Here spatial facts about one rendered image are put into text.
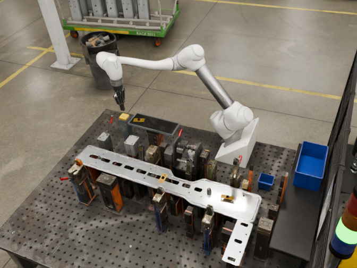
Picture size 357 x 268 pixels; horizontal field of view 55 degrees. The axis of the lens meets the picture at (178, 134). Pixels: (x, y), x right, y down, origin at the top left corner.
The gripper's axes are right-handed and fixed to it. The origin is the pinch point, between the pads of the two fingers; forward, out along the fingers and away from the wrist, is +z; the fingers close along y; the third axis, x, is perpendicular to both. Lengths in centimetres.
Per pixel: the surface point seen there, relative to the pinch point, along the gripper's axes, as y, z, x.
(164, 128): 2.8, 8.9, 36.5
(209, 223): 58, 21, 93
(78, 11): -293, 74, -289
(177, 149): 18, 10, 54
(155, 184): 40, 25, 47
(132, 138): 15.8, 14.0, 16.2
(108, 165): 37.1, 25.2, 6.7
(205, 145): -36, 55, 53
